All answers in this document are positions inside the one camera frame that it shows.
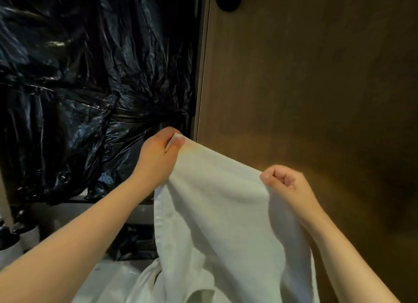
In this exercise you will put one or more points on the white towel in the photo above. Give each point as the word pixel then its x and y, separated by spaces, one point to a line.
pixel 225 234

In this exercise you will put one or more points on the person's left forearm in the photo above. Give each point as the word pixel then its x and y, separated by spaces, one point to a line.
pixel 65 244

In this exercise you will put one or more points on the person's left hand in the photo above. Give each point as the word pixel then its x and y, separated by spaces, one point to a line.
pixel 153 162

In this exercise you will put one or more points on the brown wooden panel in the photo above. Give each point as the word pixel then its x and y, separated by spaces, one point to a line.
pixel 310 100

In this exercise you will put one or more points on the person's left thumb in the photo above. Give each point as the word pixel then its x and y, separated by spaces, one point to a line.
pixel 179 142

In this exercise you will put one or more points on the person's right thumb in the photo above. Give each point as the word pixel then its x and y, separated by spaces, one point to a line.
pixel 269 177

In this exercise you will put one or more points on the black plastic sheet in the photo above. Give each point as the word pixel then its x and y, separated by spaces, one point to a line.
pixel 94 84

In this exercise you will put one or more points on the white pump bottle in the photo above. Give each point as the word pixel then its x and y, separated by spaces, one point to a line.
pixel 27 231
pixel 8 247

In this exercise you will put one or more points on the person's right forearm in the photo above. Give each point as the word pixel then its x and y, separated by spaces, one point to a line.
pixel 346 263

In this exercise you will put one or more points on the person's right hand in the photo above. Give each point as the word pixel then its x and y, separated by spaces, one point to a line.
pixel 295 195

